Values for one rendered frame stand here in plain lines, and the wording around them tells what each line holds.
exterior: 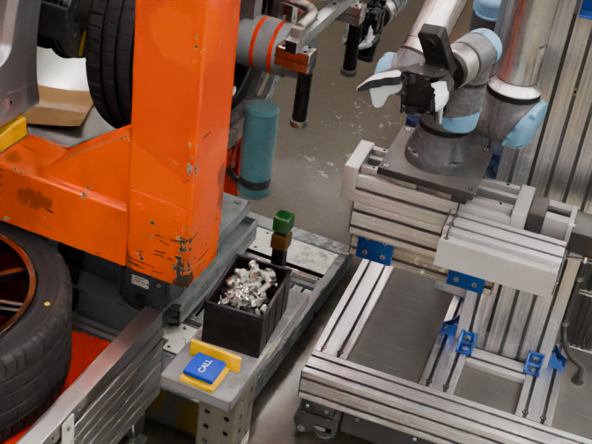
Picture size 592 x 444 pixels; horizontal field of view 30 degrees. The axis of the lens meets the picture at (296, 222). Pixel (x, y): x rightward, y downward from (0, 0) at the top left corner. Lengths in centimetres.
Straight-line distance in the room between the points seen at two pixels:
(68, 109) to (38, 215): 164
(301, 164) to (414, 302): 109
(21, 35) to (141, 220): 51
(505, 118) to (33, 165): 108
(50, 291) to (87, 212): 19
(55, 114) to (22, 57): 159
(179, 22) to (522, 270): 90
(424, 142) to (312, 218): 132
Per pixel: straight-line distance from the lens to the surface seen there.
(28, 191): 262
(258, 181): 288
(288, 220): 253
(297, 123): 271
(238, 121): 305
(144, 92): 231
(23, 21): 260
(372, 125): 436
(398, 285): 315
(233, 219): 329
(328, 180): 396
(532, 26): 230
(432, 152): 247
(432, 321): 305
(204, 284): 316
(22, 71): 265
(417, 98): 194
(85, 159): 251
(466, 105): 212
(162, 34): 223
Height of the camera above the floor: 207
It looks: 34 degrees down
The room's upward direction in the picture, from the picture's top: 8 degrees clockwise
